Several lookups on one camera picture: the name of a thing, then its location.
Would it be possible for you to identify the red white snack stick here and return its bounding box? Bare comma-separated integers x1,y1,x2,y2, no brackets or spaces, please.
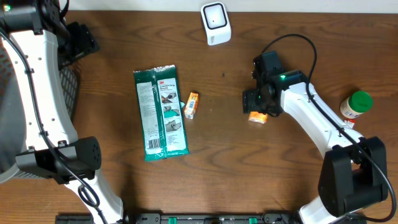
344,119,356,129

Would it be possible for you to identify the white barcode scanner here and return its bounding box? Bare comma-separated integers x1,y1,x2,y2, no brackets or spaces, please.
200,1,232,46

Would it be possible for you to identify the green white snack bag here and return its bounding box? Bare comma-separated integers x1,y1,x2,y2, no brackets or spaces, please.
133,65,189,162

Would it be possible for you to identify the green lid spice jar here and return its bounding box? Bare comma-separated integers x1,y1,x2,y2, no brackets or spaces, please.
340,91,373,119

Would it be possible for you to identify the orange small box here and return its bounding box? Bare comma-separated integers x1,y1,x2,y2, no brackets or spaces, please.
248,111,268,124
184,92,199,119

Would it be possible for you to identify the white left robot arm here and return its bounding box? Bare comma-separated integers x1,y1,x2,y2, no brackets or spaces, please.
1,1,127,223

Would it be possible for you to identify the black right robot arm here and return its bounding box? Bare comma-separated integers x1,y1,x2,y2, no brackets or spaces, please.
243,51,389,223

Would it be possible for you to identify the grey plastic basket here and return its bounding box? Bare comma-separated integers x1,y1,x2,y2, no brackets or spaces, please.
1,47,80,184

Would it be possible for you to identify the black mounting rail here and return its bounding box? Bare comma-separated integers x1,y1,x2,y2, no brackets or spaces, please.
55,212,302,224

